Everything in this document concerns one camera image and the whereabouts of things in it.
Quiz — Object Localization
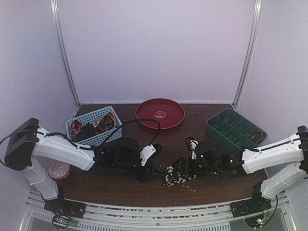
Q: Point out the black white floral tie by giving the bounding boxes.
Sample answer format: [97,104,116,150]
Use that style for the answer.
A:
[164,165,198,187]

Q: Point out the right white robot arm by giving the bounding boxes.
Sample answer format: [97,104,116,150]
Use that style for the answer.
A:
[167,126,308,213]

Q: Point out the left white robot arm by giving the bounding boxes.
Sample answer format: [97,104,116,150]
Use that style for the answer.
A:
[0,118,163,214]

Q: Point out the pile of ties in basket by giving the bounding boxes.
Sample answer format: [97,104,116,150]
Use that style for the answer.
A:
[71,112,118,142]

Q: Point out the light blue plastic basket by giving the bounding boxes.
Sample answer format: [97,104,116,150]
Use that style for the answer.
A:
[65,106,122,146]

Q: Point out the dark green divided organizer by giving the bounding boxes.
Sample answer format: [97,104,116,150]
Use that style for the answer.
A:
[205,108,267,153]

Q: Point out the rubber bands in organizer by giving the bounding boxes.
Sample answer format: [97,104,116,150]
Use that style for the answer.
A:
[251,131,266,144]

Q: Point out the round red tray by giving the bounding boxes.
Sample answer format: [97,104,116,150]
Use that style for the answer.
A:
[135,98,185,129]

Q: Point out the small patterned pink bowl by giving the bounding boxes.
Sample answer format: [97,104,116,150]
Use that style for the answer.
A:
[47,160,71,180]

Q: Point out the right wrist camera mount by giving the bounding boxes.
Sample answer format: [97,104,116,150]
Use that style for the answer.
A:
[185,137,198,160]

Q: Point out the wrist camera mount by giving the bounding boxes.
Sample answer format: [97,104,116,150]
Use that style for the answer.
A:
[140,143,163,167]
[185,137,198,160]

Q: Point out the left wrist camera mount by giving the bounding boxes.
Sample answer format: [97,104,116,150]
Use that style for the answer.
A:
[140,143,163,167]

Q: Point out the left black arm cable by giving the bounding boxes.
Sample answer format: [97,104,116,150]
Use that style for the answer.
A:
[103,119,161,146]

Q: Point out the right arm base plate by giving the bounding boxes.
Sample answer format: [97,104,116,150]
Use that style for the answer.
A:
[230,196,271,229]

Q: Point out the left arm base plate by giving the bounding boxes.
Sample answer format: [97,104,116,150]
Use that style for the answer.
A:
[41,195,86,230]

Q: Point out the right aluminium corner post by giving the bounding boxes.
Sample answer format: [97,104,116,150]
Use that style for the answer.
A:
[232,0,263,112]

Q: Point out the aluminium corner post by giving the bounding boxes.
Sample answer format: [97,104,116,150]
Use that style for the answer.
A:
[232,0,263,112]
[50,0,81,107]

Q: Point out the left aluminium corner post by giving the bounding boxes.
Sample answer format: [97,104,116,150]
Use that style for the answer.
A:
[50,0,81,107]

